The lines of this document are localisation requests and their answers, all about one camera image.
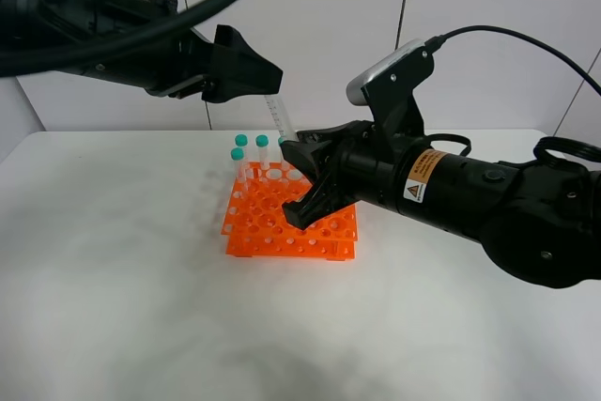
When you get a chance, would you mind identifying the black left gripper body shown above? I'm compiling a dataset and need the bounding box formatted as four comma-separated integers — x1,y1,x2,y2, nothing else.
82,0,217,99

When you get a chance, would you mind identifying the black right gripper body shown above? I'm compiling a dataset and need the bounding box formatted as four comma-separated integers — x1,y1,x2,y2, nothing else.
323,120,425,213

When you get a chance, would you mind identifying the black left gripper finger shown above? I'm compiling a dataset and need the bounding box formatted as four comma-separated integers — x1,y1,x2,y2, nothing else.
202,24,284,103

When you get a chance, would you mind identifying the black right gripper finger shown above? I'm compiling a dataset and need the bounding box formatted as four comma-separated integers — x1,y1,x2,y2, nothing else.
282,163,347,230
281,123,350,182

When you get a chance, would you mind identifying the test tube with teal cap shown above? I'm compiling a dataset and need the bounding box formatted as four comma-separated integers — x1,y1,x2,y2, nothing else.
265,95,298,141

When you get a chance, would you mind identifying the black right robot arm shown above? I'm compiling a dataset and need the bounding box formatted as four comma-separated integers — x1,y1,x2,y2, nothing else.
281,121,600,288

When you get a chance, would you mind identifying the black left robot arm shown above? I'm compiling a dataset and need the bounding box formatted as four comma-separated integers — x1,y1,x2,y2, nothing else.
1,0,283,103

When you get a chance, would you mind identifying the second row tube far left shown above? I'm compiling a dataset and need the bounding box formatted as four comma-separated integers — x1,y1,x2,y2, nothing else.
230,147,248,195

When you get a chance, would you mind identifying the orange test tube rack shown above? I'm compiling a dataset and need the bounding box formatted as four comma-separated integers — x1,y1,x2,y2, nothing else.
221,162,358,261

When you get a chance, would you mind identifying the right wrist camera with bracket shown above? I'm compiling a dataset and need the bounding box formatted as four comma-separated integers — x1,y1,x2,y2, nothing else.
346,39,434,137

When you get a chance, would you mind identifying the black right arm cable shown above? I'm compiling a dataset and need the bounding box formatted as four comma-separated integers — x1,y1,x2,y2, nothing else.
424,24,601,95

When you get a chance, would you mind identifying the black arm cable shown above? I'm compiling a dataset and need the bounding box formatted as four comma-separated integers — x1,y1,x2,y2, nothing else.
424,24,601,95
0,0,281,77

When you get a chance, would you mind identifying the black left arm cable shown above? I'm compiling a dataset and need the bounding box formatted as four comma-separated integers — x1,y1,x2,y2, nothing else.
0,0,281,77

